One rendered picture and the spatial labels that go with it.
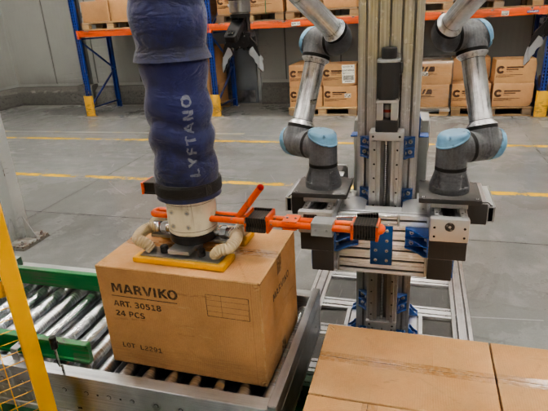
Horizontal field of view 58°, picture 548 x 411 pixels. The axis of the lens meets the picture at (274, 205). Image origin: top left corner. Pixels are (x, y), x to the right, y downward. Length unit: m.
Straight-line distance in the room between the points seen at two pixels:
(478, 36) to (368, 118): 0.50
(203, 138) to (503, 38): 8.66
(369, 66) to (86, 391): 1.60
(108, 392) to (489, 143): 1.63
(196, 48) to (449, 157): 1.00
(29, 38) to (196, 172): 11.56
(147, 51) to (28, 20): 11.48
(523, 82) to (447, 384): 7.27
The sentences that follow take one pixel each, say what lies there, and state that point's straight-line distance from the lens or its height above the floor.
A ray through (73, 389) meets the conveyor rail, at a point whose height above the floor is 0.53.
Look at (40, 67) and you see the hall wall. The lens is 12.96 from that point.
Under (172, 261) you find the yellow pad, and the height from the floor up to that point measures 0.97.
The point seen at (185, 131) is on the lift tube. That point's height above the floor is 1.39.
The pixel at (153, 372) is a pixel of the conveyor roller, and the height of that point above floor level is 0.55.
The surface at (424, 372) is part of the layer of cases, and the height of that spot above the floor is 0.54.
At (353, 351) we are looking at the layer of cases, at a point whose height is 0.54.
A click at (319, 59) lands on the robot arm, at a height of 1.53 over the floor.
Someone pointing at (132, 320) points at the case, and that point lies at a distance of 1.83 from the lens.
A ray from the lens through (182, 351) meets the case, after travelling 1.80.
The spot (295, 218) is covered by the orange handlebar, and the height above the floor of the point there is 1.09.
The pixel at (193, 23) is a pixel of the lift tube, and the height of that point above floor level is 1.70.
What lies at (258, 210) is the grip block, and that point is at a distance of 1.66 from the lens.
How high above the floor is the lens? 1.72
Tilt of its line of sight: 21 degrees down
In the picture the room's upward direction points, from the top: 3 degrees counter-clockwise
